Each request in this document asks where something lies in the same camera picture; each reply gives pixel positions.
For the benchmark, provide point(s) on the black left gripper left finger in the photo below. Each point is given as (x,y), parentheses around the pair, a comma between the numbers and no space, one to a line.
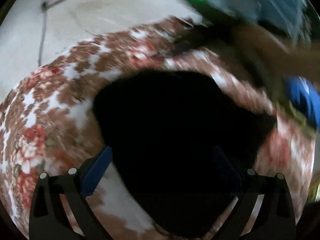
(48,219)

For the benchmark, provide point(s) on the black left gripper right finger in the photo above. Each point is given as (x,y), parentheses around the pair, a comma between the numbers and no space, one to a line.
(275,218)

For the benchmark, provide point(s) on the black garment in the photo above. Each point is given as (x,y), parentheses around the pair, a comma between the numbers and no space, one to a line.
(179,144)

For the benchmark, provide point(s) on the person's right hand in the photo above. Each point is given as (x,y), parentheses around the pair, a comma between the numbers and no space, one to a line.
(277,56)

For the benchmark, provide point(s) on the blue plastic tub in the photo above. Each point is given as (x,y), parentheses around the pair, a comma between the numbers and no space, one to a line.
(286,15)

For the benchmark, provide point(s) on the blue cloth item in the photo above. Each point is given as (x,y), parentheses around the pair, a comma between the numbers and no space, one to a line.
(304,97)

